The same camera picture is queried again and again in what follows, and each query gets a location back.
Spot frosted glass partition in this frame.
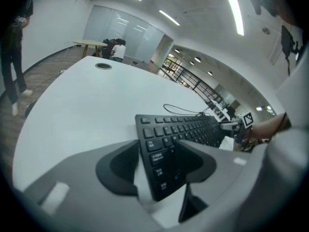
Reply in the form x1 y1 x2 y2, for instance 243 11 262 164
83 4 165 64

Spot thin black power cable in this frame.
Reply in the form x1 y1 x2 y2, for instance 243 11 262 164
31 72 61 90

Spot grey desk cable grommet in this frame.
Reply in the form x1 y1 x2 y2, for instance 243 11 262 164
94 62 113 71

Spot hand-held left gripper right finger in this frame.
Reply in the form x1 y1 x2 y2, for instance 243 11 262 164
173 139 266 229

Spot black keyboard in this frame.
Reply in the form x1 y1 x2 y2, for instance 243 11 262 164
134 114 227 202

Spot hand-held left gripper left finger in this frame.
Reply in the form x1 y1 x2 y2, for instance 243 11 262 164
23 140 168 230

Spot black chest mounted phone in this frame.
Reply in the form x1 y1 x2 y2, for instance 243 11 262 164
281 25 304 76

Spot person's right forearm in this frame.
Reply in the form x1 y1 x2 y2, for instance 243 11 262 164
251 112 292 140

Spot black head camera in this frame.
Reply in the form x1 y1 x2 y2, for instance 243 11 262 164
249 0 278 17

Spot round yellow wooden table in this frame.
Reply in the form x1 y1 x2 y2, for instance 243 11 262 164
72 39 109 59

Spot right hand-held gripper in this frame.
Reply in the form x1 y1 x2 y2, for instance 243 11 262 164
219 110 255 144

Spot black metal railing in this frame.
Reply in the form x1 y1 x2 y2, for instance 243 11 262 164
160 58 229 107

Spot white power cable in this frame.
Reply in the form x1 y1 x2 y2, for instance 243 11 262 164
64 46 74 70

